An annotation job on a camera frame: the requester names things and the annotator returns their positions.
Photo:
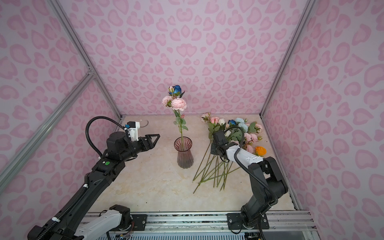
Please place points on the pink peony flower spray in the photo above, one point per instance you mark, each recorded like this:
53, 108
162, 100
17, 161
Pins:
252, 137

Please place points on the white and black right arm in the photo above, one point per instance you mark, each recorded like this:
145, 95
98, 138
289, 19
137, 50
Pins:
266, 178

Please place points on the pink ribbed glass vase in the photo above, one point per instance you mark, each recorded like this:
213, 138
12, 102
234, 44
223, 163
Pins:
185, 158

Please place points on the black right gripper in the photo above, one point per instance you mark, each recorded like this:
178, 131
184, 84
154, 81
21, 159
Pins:
213, 145

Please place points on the light blue flower spray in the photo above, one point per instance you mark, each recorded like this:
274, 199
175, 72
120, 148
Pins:
242, 124

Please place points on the aluminium frame post right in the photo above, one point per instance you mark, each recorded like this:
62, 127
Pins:
309, 8

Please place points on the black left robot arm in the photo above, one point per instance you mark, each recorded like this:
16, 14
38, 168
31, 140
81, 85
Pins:
120, 149

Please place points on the aluminium frame corner post left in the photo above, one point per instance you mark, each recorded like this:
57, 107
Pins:
65, 22

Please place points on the pink peony stem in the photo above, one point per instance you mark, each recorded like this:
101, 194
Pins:
178, 106

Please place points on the pink rose bud spray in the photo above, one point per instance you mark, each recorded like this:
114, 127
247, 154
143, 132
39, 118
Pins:
207, 118

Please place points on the aluminium diagonal frame bar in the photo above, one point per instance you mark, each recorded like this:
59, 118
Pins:
21, 157

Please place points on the tall clear ribbed glass vase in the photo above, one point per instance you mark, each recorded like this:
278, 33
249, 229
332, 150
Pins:
143, 123

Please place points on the pile of green flower stems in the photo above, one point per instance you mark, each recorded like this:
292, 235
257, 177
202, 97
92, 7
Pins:
214, 167

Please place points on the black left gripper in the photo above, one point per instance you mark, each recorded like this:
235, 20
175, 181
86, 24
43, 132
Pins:
150, 144

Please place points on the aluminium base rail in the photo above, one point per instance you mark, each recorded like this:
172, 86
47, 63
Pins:
276, 225

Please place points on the orange flower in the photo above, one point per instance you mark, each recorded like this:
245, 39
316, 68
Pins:
260, 151

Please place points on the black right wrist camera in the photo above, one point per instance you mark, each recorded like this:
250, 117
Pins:
219, 138

